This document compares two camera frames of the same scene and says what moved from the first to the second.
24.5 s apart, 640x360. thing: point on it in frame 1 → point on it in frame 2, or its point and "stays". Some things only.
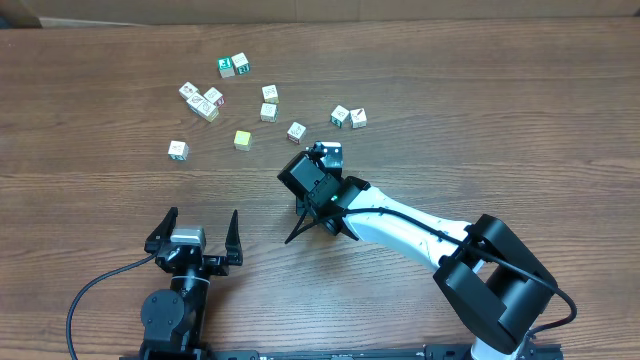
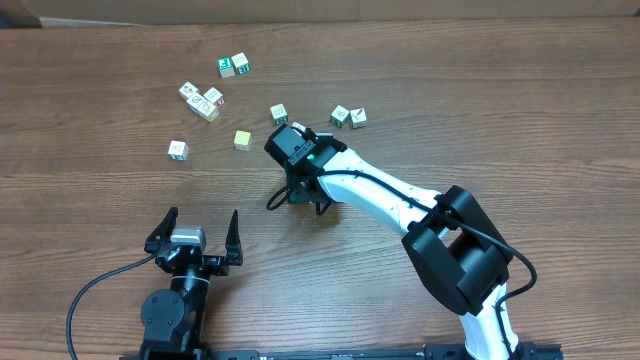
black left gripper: (217, 263) stays
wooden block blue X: (358, 118) stays
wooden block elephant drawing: (269, 112) → (279, 114)
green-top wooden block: (225, 67) stays
